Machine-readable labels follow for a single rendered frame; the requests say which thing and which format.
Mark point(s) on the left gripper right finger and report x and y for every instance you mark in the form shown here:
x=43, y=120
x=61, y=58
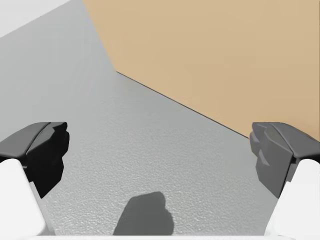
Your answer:
x=277, y=155

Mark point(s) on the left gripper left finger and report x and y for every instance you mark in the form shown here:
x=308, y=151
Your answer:
x=37, y=155

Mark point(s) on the tall board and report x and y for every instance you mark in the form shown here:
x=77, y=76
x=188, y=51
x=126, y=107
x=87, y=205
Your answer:
x=212, y=57

